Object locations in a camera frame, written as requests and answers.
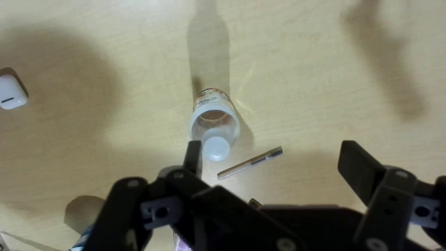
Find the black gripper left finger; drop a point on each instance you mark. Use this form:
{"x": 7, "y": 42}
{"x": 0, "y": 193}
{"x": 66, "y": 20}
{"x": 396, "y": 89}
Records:
{"x": 134, "y": 208}

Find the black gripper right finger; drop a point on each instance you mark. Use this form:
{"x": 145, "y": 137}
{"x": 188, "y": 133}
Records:
{"x": 394, "y": 198}

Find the clear plastic bottle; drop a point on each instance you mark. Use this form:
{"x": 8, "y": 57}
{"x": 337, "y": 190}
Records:
{"x": 215, "y": 123}

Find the thin metal pen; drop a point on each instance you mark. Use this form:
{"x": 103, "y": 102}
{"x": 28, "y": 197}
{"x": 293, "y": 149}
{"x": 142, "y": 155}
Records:
{"x": 251, "y": 162}

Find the small white earbuds case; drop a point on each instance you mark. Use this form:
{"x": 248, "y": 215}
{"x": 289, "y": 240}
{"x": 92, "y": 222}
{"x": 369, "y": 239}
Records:
{"x": 13, "y": 94}

